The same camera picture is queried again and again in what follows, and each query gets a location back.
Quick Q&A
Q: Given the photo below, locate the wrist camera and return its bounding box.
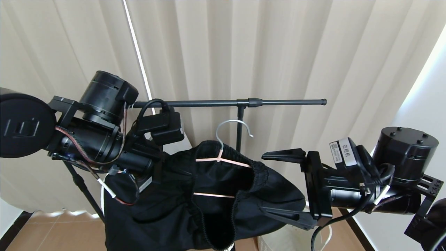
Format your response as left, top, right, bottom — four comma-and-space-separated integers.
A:
329, 137, 382, 185
134, 106, 185, 146

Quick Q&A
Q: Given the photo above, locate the black garment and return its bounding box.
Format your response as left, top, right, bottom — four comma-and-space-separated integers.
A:
104, 140, 307, 251

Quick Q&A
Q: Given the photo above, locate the black clothes rack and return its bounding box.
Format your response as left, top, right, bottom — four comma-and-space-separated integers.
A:
63, 98, 327, 251

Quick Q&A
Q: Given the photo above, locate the pink clothes hanger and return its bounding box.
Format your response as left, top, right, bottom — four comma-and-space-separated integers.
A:
193, 120, 254, 199

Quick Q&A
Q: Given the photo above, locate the white laundry basket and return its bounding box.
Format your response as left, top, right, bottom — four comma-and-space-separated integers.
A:
258, 223, 332, 251

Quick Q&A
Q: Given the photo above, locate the beige curtain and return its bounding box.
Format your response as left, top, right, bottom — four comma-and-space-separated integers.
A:
0, 0, 446, 214

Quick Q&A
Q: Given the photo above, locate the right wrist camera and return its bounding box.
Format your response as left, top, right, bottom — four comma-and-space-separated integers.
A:
329, 137, 382, 185

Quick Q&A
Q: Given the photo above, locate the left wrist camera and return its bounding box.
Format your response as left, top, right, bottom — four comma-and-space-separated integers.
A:
134, 106, 185, 146

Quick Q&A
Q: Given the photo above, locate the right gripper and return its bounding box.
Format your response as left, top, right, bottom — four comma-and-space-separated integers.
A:
260, 148, 422, 230

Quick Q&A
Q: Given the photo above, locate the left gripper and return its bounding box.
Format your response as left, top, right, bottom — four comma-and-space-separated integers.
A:
115, 134, 164, 175

